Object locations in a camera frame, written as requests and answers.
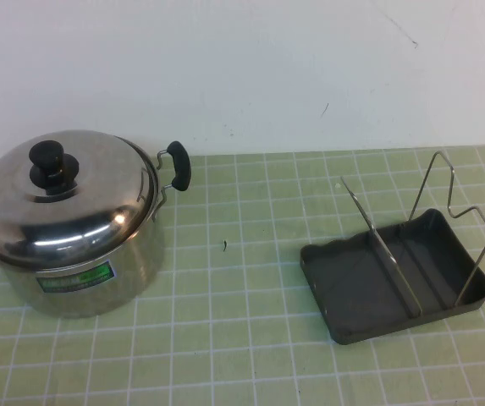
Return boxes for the grey tray wire lid rack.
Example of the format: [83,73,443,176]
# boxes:
[299,150,485,348]

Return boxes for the stainless steel cooking pot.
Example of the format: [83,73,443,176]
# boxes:
[0,140,193,319]

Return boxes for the steel pot lid black knob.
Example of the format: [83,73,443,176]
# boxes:
[0,129,161,270]

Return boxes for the green checked tablecloth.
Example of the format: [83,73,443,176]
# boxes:
[0,145,485,406]

